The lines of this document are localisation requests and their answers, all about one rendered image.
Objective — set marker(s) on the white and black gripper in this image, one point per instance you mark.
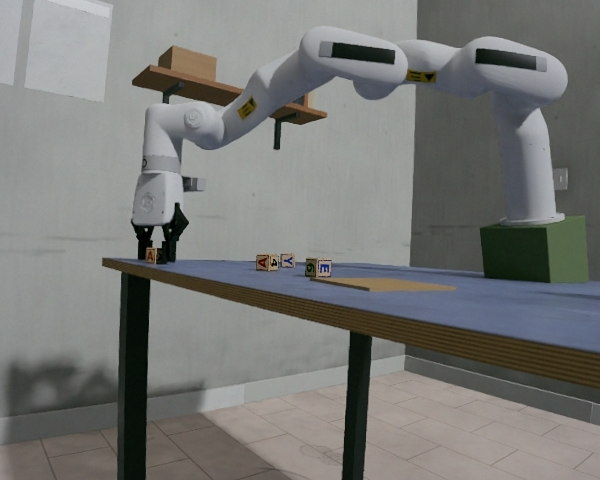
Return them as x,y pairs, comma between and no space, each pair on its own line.
158,200

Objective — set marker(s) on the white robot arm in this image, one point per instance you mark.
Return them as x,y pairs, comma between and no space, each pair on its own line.
514,72

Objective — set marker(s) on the tan square mat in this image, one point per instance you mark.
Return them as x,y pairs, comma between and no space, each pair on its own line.
382,284

